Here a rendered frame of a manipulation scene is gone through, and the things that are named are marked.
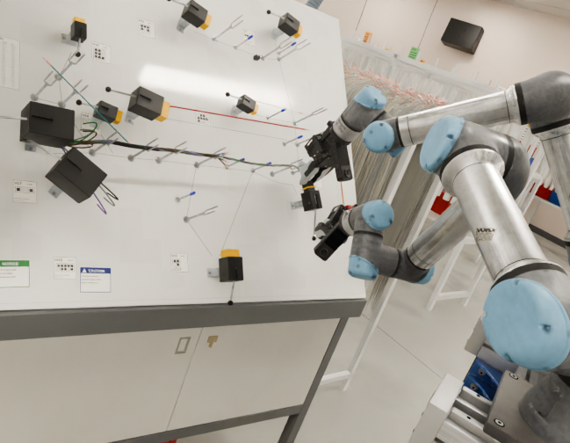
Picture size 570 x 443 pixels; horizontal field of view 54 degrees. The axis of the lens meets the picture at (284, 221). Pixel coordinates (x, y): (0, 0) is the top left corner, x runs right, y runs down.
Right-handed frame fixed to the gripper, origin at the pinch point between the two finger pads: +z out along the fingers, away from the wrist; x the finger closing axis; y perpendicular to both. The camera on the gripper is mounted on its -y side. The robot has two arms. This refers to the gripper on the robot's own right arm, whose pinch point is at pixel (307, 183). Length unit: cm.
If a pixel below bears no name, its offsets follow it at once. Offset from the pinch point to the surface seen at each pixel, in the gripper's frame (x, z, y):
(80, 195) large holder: 72, -4, -3
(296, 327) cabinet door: 0.7, 33.5, -31.6
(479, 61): -842, 195, 390
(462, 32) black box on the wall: -819, 180, 444
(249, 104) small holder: 17.0, -10.3, 21.7
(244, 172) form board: 17.8, 4.0, 8.2
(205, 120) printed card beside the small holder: 28.0, -2.5, 22.1
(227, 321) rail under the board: 31.6, 23.3, -27.5
